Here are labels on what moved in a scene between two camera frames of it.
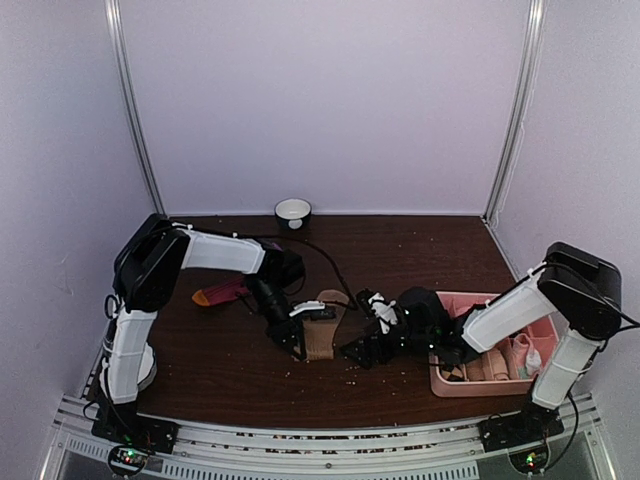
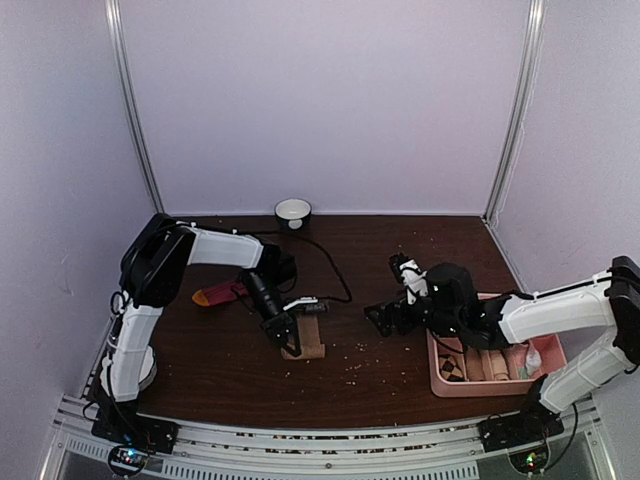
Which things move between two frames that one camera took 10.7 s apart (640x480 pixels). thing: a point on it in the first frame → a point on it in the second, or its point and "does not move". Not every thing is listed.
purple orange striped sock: (227, 289) does not move
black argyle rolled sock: (453, 372) does not move
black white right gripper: (373, 339) → (396, 308)
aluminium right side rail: (500, 249) does not move
